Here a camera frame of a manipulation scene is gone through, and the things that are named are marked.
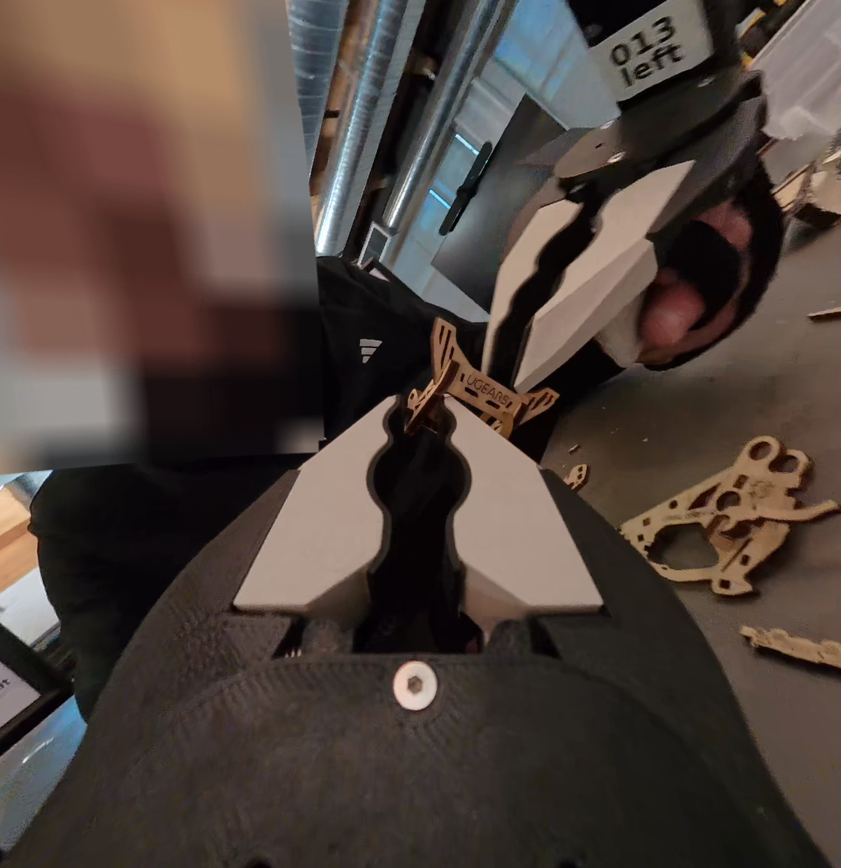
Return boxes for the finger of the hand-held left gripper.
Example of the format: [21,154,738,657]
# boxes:
[512,161,697,391]
[480,197,598,374]

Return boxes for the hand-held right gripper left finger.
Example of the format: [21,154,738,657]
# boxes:
[232,395,404,653]

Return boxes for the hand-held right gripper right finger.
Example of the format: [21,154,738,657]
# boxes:
[436,400,606,652]

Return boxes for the wooden model assembly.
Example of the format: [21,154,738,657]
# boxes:
[403,317,561,439]

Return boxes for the person's left hand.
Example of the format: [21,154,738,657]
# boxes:
[639,202,750,365]

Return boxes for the dark door panel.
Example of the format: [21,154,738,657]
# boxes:
[430,94,574,321]

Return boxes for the punched-out plywood sheet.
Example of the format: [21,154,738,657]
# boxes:
[619,436,841,598]

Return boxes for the clear plastic container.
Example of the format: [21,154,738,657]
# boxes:
[745,0,841,145]

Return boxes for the person's black jacket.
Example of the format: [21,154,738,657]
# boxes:
[28,256,598,721]

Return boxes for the pile of wooden scraps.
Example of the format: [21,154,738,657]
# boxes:
[772,152,841,228]

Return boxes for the smooth silver pipe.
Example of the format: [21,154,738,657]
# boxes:
[382,0,520,229]

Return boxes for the jagged wooden scrap strip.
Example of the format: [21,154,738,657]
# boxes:
[740,624,841,676]

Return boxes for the black framed sign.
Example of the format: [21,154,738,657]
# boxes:
[0,609,77,748]

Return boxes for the black door handle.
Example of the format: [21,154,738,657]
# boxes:
[439,141,494,236]

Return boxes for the ribbed silver duct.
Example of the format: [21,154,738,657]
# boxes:
[314,0,409,257]

